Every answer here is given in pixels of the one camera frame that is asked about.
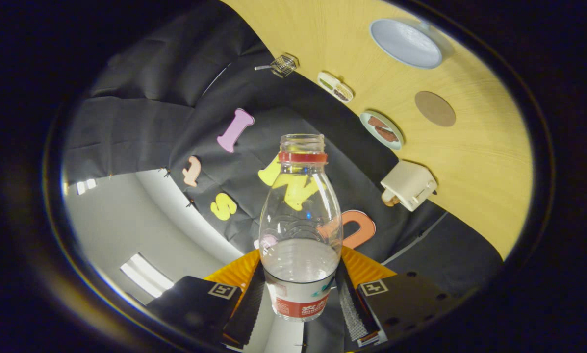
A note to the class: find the large ceiling light panel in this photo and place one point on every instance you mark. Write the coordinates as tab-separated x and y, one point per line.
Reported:
146	274

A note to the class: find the white toaster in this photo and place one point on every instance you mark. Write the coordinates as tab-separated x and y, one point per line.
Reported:
410	184

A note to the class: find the bread slice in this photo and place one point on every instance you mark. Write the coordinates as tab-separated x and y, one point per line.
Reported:
389	198

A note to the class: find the clear plastic juice bottle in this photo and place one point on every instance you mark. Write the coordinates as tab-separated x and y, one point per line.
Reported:
300	267

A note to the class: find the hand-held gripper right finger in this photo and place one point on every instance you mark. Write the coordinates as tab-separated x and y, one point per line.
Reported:
411	304

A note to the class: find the white cup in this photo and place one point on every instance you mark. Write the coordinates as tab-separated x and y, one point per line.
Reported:
405	43

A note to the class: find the white divided tray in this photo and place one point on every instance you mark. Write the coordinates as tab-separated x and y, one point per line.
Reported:
335	87

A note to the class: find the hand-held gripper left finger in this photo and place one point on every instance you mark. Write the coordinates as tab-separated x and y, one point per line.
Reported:
197	306

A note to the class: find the small ceiling light panel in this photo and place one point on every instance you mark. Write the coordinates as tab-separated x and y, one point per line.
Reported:
86	186

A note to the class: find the pale green plate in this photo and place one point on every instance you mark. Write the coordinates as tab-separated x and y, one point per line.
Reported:
369	126

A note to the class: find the round brown coaster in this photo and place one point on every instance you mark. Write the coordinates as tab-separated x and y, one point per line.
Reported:
435	109

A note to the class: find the brown meat piece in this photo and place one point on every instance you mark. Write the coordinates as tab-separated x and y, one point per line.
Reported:
377	121
386	134

